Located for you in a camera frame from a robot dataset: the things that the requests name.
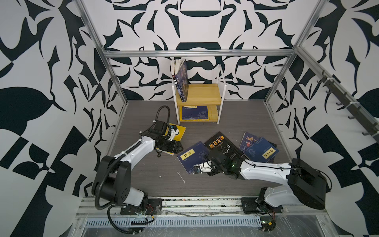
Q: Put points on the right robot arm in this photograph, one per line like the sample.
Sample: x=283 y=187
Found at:
x=297 y=182

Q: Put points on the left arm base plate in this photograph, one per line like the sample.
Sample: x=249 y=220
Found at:
x=149 y=206

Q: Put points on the white wooden bookshelf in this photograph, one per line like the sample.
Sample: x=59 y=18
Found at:
x=204 y=95

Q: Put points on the purple book under right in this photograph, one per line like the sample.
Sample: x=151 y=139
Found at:
x=248 y=139

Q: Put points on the aluminium frame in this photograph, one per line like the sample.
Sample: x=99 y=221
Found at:
x=297 y=50

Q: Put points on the white cable duct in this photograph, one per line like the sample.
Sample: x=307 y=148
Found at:
x=204 y=221

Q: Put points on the small electronics board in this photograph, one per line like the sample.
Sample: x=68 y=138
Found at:
x=268 y=223

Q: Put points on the navy book yellow label right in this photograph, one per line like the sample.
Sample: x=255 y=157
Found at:
x=262 y=151

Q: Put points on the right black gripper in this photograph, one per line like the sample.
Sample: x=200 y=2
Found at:
x=212 y=173

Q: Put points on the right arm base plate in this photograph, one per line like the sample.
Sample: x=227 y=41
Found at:
x=258 y=206

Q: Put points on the black Murphy's law book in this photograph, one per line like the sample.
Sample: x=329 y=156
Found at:
x=221 y=148

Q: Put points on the black book leaning on shelf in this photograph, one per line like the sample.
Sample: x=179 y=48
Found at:
x=174 y=64

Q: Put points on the black hook rail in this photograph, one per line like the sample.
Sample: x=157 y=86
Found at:
x=355 y=108

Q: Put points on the purple Guiguzi portrait book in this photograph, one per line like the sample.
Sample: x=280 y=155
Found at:
x=182 y=78

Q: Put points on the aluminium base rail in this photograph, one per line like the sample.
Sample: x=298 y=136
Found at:
x=194 y=206

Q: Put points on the navy Yijing book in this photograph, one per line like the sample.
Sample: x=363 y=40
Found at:
x=192 y=156

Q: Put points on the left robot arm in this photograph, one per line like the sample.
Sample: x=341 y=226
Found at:
x=112 y=184

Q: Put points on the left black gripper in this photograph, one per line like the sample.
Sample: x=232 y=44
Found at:
x=174 y=148

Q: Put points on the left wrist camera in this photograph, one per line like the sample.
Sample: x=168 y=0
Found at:
x=172 y=132

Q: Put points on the yellow cartoon cover book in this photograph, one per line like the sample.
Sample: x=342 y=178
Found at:
x=182 y=130

